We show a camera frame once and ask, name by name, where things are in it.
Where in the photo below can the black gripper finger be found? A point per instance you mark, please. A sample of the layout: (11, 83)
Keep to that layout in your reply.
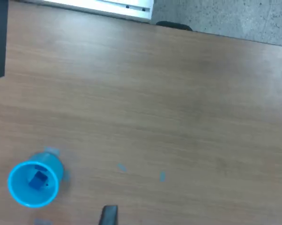
(110, 215)

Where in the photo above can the aluminium robot base table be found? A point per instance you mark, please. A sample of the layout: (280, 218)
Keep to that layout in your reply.
(103, 7)

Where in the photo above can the grey tape piece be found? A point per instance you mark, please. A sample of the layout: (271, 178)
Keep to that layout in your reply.
(162, 176)
(121, 167)
(42, 221)

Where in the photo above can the blue plastic cup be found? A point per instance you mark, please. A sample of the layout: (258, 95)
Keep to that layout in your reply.
(33, 194)

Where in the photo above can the flat metal strip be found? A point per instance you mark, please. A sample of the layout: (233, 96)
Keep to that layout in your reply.
(0, 39)

